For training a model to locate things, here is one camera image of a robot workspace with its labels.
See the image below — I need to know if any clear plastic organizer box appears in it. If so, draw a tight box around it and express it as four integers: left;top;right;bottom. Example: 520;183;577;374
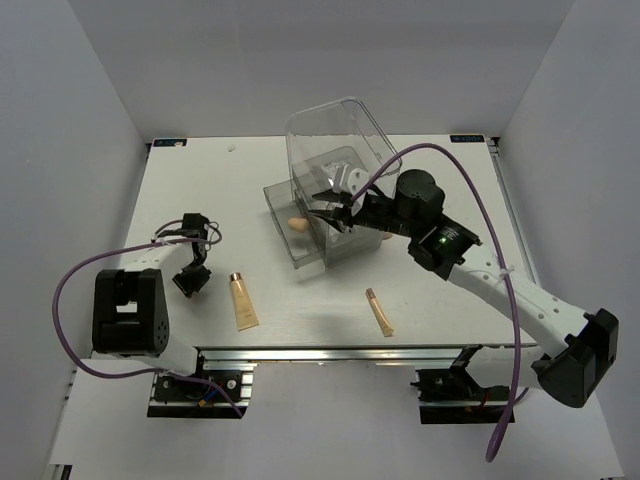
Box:
264;97;396;269

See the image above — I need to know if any white sachet packet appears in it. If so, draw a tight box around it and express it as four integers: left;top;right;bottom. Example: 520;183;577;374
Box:
320;161;351;184

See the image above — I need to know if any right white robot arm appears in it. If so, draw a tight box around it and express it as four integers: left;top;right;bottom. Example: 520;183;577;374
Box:
310;169;619;408

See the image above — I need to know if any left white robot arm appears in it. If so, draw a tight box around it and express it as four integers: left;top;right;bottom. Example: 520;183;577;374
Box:
92;213;222;399

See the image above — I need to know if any right blue table label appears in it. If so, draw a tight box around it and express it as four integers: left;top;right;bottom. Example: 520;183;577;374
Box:
449;134;485;143

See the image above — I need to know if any blue table label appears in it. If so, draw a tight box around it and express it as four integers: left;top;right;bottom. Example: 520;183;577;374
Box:
449;134;485;143
151;138;187;148

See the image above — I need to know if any left blue table label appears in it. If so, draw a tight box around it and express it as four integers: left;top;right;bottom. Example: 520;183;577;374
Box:
151;138;187;148

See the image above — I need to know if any wide gold cream tube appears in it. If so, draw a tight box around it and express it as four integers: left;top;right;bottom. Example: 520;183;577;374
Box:
229;272;259;331

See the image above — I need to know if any thin gold cream tube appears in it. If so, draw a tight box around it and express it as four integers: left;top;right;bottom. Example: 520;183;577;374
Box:
365;288;394;338

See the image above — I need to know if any aluminium front rail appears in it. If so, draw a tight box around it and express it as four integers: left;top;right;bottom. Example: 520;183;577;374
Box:
92;344;539;367

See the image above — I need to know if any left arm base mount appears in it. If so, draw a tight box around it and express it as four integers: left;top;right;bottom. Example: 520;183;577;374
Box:
147;358;256;420

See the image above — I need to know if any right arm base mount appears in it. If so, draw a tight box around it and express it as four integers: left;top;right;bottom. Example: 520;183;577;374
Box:
409;369;510;425

